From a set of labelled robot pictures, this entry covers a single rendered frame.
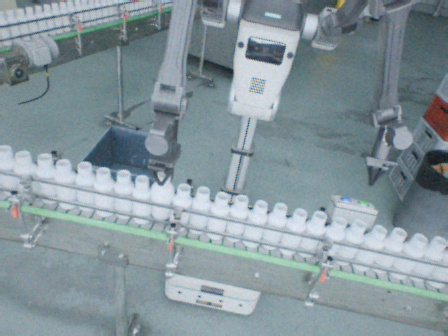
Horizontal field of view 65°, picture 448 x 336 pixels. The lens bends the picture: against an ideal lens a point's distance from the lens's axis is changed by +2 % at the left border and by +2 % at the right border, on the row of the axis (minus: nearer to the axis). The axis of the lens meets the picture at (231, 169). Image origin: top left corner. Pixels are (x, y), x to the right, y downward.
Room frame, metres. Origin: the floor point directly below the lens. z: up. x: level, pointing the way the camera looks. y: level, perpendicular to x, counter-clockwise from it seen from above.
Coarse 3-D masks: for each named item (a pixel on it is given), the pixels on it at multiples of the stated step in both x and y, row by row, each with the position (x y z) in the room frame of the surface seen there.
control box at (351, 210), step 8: (336, 200) 0.93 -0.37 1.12; (344, 200) 0.94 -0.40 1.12; (352, 200) 0.96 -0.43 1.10; (328, 208) 0.96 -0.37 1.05; (336, 208) 0.91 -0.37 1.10; (344, 208) 0.91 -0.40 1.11; (352, 208) 0.91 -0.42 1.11; (360, 208) 0.91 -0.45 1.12; (368, 208) 0.92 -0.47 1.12; (336, 216) 0.90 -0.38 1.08; (344, 216) 0.90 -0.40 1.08; (352, 216) 0.90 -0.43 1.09; (360, 216) 0.90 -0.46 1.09; (368, 216) 0.90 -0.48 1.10; (368, 224) 0.89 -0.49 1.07
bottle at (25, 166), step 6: (18, 156) 0.78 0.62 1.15; (24, 156) 0.79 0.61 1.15; (30, 156) 0.78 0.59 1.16; (18, 162) 0.76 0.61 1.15; (24, 162) 0.76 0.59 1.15; (30, 162) 0.77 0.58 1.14; (18, 168) 0.75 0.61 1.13; (24, 168) 0.76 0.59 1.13; (30, 168) 0.76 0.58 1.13; (24, 174) 0.75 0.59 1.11; (30, 174) 0.76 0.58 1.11; (18, 180) 0.75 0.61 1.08; (18, 186) 0.75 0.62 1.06; (36, 186) 0.76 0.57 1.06; (36, 192) 0.76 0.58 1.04
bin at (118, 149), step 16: (112, 128) 1.34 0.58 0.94; (96, 144) 1.18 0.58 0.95; (112, 144) 1.34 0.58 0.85; (128, 144) 1.34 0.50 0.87; (144, 144) 1.34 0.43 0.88; (96, 160) 1.17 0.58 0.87; (112, 160) 1.33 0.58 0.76; (128, 160) 1.34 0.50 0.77; (144, 160) 1.34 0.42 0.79; (112, 176) 1.04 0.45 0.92
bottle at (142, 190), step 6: (138, 180) 0.78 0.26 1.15; (144, 180) 0.79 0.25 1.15; (138, 186) 0.76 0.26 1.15; (144, 186) 0.76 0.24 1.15; (132, 192) 0.76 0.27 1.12; (138, 192) 0.75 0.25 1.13; (144, 192) 0.76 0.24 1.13; (150, 192) 0.77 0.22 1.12; (138, 198) 0.75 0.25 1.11; (144, 198) 0.75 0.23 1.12; (150, 198) 0.77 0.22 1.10; (138, 204) 0.75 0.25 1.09; (144, 204) 0.75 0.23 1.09; (138, 210) 0.75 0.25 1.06; (144, 210) 0.75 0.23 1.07; (150, 210) 0.77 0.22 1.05; (144, 216) 0.75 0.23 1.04; (150, 216) 0.77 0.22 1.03; (138, 222) 0.75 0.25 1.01; (144, 222) 0.75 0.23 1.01
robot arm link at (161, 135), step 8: (152, 96) 0.76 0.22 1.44; (184, 96) 0.78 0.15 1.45; (152, 104) 0.76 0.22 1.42; (184, 104) 0.76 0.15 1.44; (152, 112) 0.76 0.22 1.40; (160, 112) 0.76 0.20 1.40; (168, 112) 0.77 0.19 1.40; (184, 112) 0.76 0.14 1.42; (160, 120) 0.73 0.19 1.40; (168, 120) 0.73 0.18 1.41; (152, 128) 0.69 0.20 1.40; (160, 128) 0.70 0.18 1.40; (168, 128) 0.72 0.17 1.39; (152, 136) 0.68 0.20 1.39; (160, 136) 0.68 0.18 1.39; (168, 136) 0.70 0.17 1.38; (152, 144) 0.68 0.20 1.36; (160, 144) 0.68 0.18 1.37; (168, 144) 0.69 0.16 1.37; (152, 152) 0.68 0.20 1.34; (160, 152) 0.68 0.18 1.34
